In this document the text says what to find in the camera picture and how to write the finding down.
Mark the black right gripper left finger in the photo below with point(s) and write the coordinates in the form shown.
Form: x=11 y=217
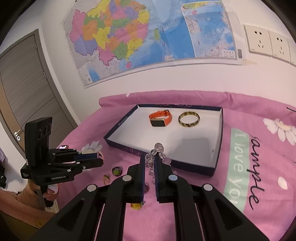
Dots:
x=97 y=213

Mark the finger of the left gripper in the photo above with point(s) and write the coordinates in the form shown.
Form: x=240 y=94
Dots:
x=90 y=164
x=89 y=156

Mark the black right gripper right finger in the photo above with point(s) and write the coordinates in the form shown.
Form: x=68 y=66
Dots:
x=201 y=212

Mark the orange smart watch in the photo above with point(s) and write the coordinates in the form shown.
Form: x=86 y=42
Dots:
x=160 y=118

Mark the orange sleeved forearm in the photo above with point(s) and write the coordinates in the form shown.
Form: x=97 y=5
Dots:
x=25 y=206

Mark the person's left hand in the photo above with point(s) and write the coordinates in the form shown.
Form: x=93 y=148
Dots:
x=51 y=193

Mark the grey wooden door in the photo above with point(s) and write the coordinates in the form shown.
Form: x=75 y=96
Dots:
x=28 y=92

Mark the dark blue white tray box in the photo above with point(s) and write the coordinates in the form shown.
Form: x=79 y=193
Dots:
x=192 y=140

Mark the colourful wall map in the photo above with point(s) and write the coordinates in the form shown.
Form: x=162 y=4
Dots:
x=108 y=39

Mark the white wall socket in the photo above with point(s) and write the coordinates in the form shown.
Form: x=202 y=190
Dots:
x=279 y=46
x=258 y=40

